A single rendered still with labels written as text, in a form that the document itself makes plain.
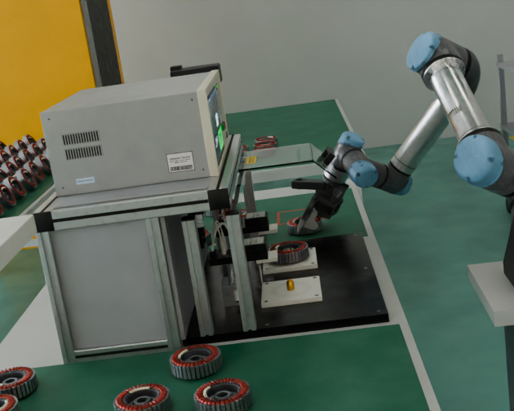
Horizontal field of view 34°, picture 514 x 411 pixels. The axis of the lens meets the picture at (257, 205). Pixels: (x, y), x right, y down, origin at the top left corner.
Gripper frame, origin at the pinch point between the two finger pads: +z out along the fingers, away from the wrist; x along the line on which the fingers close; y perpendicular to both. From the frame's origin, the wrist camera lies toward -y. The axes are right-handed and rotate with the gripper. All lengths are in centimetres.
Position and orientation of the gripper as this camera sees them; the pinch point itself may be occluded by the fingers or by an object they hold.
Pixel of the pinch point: (303, 227)
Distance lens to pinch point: 270.7
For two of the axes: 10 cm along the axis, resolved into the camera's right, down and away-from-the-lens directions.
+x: 4.3, -2.8, 8.6
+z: -3.6, 8.2, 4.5
